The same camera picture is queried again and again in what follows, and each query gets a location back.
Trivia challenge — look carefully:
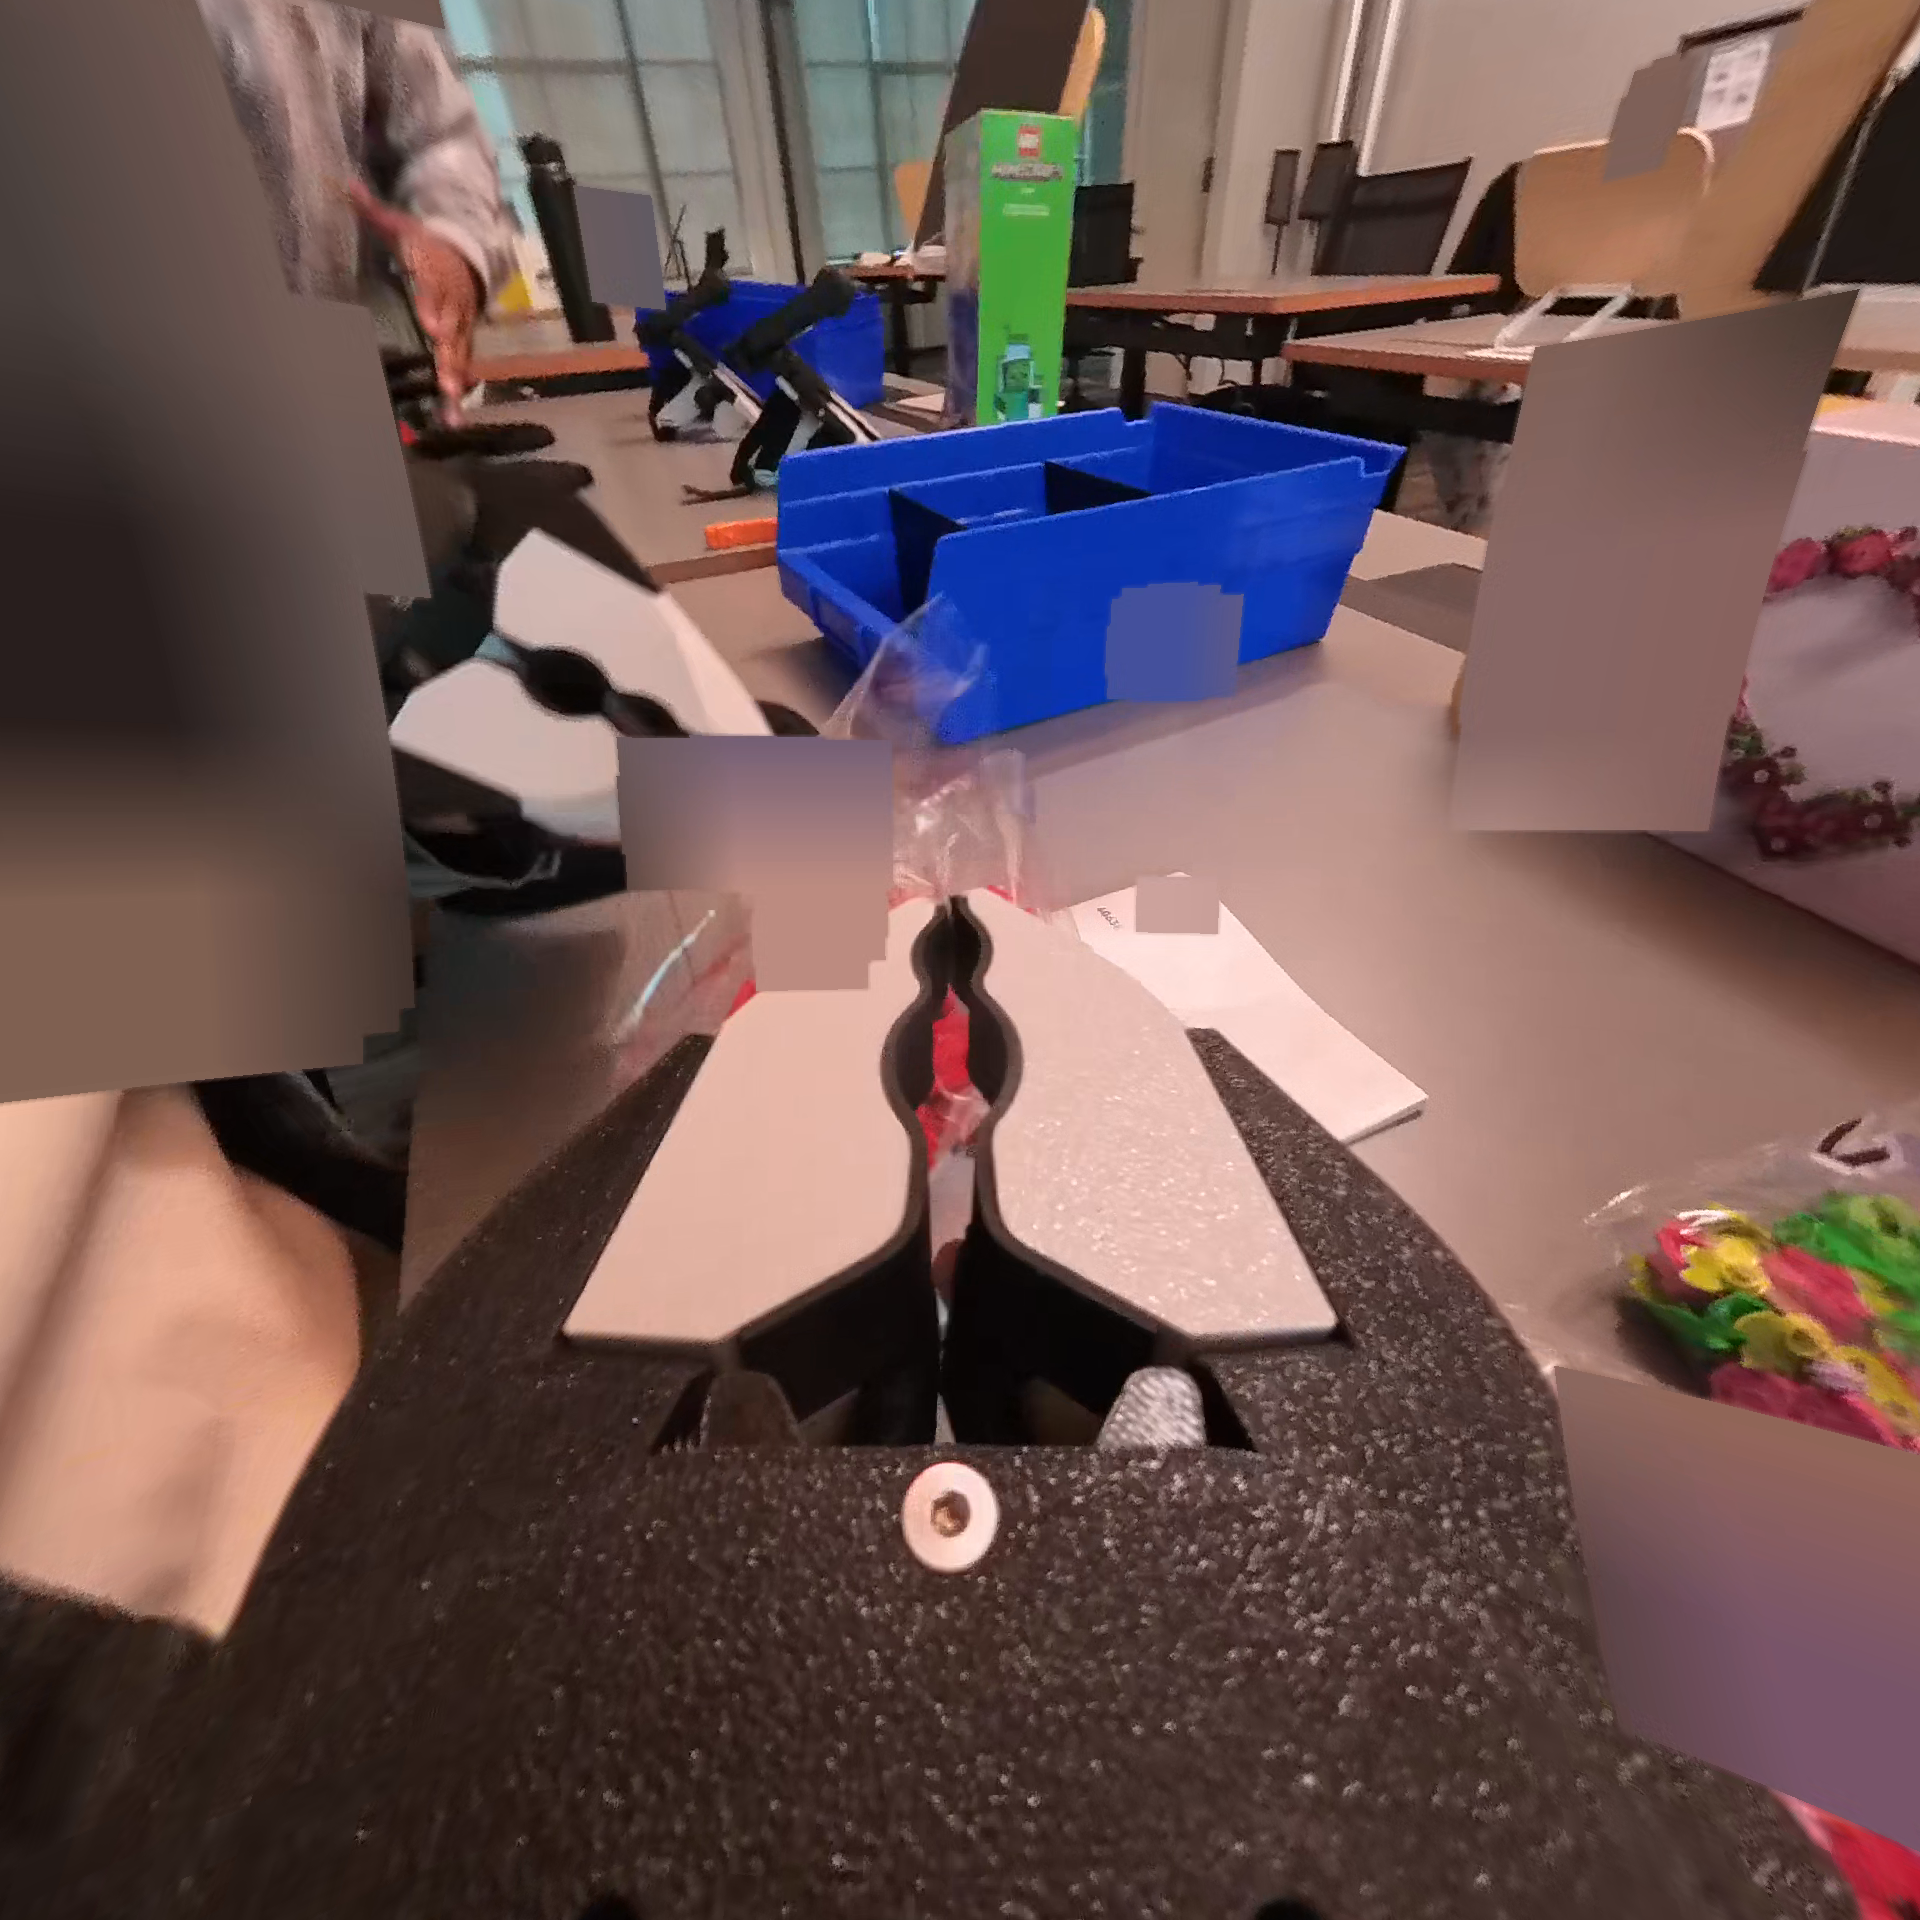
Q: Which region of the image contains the clear acrylic stand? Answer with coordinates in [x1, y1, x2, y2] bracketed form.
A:
[1488, 280, 1641, 356]

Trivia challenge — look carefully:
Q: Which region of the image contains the clear bag of red pieces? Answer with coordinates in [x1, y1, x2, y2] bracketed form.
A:
[608, 590, 1051, 1306]

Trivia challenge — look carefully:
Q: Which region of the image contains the person's cream shirt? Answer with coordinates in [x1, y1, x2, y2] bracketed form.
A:
[0, 1084, 375, 1641]

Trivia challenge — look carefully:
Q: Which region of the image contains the brown board with white label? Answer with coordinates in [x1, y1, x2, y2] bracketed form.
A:
[1671, 0, 1920, 301]

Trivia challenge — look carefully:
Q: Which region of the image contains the brown top office desk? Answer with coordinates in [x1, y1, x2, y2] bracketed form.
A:
[1063, 271, 1505, 417]
[1283, 305, 1920, 452]

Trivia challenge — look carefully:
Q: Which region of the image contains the black water bottle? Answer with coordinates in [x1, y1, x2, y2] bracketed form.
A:
[517, 132, 619, 346]

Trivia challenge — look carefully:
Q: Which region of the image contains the clear bag of colourful pieces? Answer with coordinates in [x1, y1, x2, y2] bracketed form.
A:
[1582, 1117, 1920, 1461]

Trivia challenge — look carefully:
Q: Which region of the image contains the green cardboard box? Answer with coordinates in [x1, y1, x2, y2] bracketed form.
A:
[942, 108, 1086, 431]

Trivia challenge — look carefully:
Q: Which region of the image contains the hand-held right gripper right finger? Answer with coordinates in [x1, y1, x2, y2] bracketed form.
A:
[945, 894, 1339, 1449]

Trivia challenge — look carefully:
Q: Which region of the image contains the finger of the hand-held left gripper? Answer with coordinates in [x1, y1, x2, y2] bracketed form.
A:
[489, 526, 778, 740]
[386, 656, 625, 850]

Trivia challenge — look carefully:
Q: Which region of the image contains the black hand-held device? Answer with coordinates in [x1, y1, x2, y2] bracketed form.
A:
[648, 224, 770, 447]
[728, 269, 890, 492]

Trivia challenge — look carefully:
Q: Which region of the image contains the plain wooden board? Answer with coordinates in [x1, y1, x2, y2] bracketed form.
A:
[1511, 127, 1722, 320]

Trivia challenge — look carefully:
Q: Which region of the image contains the white instruction booklet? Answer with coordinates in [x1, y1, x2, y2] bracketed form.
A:
[1057, 872, 1431, 1144]

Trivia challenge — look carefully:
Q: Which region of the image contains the blue plastic bin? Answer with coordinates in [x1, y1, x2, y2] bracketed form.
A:
[634, 277, 890, 414]
[776, 402, 1414, 749]

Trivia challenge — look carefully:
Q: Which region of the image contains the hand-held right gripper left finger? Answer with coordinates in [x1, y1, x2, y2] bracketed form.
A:
[561, 900, 952, 1418]

